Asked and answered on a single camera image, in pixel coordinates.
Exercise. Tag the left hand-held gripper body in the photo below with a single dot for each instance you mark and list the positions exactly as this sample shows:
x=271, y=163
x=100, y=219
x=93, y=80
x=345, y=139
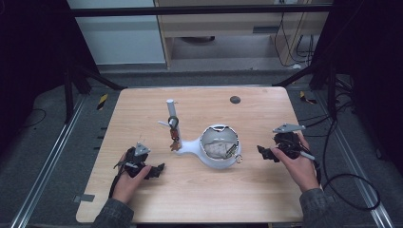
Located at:
x=134, y=163

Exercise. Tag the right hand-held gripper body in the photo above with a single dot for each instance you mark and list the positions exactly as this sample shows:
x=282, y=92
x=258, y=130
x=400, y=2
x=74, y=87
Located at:
x=289, y=144

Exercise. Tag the white quilted pouch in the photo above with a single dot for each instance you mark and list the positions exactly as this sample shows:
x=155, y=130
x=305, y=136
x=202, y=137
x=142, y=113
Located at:
x=217, y=150

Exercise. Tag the white bowl with jagged rim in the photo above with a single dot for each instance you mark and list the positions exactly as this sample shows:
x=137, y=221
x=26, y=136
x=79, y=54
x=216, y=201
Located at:
x=218, y=134

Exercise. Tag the white stand with pole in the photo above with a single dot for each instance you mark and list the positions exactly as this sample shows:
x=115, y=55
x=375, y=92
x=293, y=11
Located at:
x=171, y=109

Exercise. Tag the person's left hand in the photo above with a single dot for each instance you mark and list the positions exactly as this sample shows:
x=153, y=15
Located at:
x=126, y=188

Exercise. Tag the person's right hand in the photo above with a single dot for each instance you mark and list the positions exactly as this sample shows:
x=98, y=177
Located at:
x=302, y=171

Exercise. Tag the yellow black tape piece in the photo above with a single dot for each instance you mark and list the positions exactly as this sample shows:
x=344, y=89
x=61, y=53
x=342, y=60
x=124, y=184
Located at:
x=306, y=98
x=102, y=101

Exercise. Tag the grey table grommet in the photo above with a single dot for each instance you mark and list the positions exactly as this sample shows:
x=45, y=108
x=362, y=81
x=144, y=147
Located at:
x=235, y=100

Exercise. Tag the black metal stand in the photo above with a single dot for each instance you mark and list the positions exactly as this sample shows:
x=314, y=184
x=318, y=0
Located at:
x=68, y=95
x=331, y=95

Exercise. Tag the black curtain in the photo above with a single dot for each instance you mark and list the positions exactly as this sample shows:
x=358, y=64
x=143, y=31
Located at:
x=374, y=63
x=31, y=63

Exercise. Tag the white cabinet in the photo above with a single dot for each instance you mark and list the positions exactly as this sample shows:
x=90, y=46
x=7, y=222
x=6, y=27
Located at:
x=120, y=41

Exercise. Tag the wooden desk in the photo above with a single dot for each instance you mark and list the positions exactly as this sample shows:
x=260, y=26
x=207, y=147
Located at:
x=221, y=25

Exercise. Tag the aluminium floor rail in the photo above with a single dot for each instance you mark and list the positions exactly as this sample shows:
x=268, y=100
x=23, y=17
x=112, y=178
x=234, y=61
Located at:
x=47, y=164
x=355, y=158

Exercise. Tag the black horizontal frame bar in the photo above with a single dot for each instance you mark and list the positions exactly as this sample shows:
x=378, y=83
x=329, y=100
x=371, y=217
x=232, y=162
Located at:
x=190, y=10

